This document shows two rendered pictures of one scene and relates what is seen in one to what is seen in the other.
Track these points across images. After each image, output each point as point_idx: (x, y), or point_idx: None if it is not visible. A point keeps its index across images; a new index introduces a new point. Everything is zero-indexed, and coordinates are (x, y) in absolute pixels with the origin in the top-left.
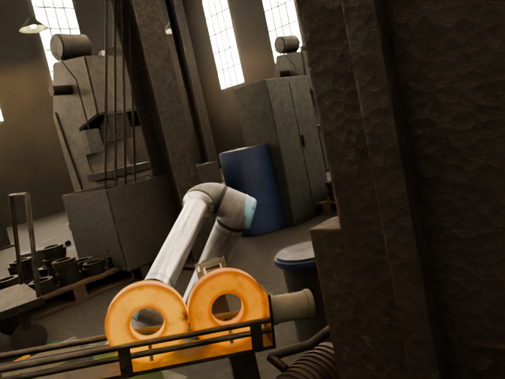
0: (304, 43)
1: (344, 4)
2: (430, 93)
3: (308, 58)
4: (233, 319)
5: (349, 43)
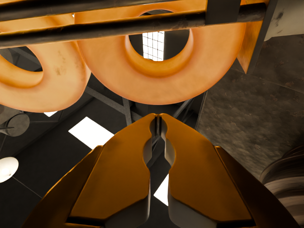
0: (200, 116)
1: (201, 104)
2: None
3: (201, 112)
4: (169, 9)
5: (203, 97)
